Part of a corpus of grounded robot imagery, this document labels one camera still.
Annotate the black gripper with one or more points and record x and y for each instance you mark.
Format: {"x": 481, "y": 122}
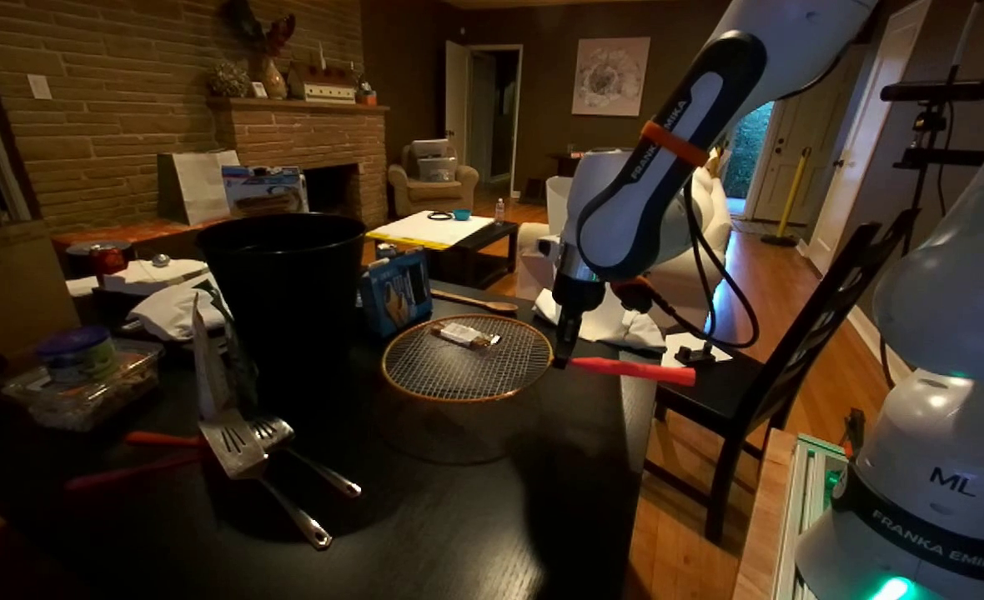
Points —
{"x": 578, "y": 302}

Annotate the small white brown packet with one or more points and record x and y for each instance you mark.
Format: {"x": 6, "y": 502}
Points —
{"x": 469, "y": 335}

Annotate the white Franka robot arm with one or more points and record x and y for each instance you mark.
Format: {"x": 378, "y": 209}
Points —
{"x": 946, "y": 356}

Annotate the black round bin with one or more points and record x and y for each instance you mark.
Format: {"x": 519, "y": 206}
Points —
{"x": 290, "y": 302}

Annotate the white crumpled cloth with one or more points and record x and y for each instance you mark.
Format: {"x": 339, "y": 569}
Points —
{"x": 173, "y": 310}
{"x": 624, "y": 328}

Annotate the brown wooden stick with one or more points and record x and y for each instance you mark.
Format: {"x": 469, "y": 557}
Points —
{"x": 474, "y": 297}

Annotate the white paper sheet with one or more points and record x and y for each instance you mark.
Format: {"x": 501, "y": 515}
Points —
{"x": 721, "y": 356}

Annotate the black wooden chair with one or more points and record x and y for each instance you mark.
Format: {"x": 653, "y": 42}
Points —
{"x": 735, "y": 387}

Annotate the dark coffee table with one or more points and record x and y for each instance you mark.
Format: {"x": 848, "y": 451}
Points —
{"x": 435, "y": 230}

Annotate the blue printed carton box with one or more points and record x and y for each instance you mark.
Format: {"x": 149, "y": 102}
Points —
{"x": 394, "y": 293}

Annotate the beige armchair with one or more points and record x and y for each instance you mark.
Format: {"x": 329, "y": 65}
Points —
{"x": 430, "y": 189}

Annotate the wooden robot mounting platform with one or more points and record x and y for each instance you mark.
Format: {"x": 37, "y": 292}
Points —
{"x": 762, "y": 536}

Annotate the white exterior door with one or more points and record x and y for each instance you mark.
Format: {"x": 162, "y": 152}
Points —
{"x": 835, "y": 189}

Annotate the brick fireplace with mantel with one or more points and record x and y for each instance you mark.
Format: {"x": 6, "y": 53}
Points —
{"x": 312, "y": 138}

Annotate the metal slotted tongs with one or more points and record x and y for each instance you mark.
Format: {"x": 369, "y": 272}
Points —
{"x": 241, "y": 445}

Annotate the colourful printed box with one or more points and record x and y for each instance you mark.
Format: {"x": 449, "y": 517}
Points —
{"x": 260, "y": 186}

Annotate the small mantel decoration box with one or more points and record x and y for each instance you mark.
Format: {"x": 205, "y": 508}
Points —
{"x": 329, "y": 92}

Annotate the vase with dried flowers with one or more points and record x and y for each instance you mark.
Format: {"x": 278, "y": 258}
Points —
{"x": 271, "y": 78}

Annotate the white paper stack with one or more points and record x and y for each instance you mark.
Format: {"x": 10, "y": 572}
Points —
{"x": 159, "y": 272}

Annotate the small mantel plant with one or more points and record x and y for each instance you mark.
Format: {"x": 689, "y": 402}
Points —
{"x": 226, "y": 81}

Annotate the brick hearth ledge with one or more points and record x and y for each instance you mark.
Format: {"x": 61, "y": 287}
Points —
{"x": 133, "y": 235}

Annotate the dark red bowl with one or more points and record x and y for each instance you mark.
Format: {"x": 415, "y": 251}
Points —
{"x": 93, "y": 262}

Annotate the clear plastic food container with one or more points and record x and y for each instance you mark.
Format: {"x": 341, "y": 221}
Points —
{"x": 90, "y": 402}

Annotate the jar with purple lid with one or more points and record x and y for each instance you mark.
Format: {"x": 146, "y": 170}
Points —
{"x": 79, "y": 356}

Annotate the brown paper bag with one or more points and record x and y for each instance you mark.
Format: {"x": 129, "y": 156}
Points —
{"x": 10, "y": 287}

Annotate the white interior door frame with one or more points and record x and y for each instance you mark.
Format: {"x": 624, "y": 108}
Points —
{"x": 458, "y": 110}

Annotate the framed white wall picture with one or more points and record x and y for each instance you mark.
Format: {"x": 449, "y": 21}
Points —
{"x": 610, "y": 76}

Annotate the black camera stand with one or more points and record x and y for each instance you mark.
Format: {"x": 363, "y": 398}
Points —
{"x": 934, "y": 110}

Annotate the white wall light switch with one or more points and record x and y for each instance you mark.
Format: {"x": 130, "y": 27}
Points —
{"x": 37, "y": 88}

